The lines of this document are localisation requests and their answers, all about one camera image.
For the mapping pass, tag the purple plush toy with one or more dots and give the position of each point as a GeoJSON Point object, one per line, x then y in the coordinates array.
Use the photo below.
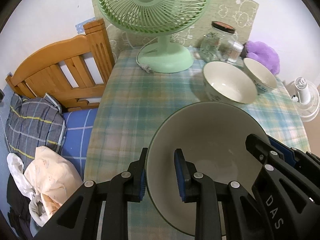
{"type": "Point", "coordinates": [267, 56]}

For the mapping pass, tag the green cartoon wall cloth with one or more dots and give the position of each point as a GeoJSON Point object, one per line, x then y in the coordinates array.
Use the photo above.
{"type": "Point", "coordinates": [239, 14]}

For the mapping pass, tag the green desk fan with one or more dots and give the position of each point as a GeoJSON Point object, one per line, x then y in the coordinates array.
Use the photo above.
{"type": "Point", "coordinates": [159, 19]}

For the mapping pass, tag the wooden bed headboard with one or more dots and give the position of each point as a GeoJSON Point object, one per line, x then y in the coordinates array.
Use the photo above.
{"type": "Point", "coordinates": [74, 71]}

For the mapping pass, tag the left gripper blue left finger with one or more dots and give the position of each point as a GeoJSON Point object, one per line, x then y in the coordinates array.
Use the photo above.
{"type": "Point", "coordinates": [137, 186]}

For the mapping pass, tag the grey plaid pillow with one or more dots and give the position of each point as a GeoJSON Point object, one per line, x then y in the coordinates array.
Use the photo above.
{"type": "Point", "coordinates": [33, 123]}

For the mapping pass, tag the small glass mug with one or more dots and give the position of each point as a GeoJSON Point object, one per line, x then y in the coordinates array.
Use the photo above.
{"type": "Point", "coordinates": [209, 46]}

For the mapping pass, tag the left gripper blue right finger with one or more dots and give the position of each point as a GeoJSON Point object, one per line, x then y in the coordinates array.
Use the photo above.
{"type": "Point", "coordinates": [185, 170]}

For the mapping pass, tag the white cloth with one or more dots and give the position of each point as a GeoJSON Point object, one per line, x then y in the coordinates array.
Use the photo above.
{"type": "Point", "coordinates": [36, 206]}

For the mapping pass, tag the white floral bowl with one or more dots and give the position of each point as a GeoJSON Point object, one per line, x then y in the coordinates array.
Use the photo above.
{"type": "Point", "coordinates": [224, 82]}
{"type": "Point", "coordinates": [263, 79]}

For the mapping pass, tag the cotton swab container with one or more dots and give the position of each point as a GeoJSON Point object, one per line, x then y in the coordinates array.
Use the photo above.
{"type": "Point", "coordinates": [234, 51]}

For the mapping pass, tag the large green rimmed bowl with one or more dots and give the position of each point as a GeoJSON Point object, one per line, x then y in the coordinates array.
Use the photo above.
{"type": "Point", "coordinates": [212, 136]}

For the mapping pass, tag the glass jar black lid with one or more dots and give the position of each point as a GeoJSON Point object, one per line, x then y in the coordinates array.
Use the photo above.
{"type": "Point", "coordinates": [223, 39]}

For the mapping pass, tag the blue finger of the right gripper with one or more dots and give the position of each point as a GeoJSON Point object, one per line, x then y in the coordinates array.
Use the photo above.
{"type": "Point", "coordinates": [286, 151]}

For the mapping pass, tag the white standing fan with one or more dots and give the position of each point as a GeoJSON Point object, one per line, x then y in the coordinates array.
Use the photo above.
{"type": "Point", "coordinates": [305, 97]}

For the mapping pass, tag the blue plaid bed sheet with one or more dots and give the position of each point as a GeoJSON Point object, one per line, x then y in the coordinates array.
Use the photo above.
{"type": "Point", "coordinates": [79, 125]}

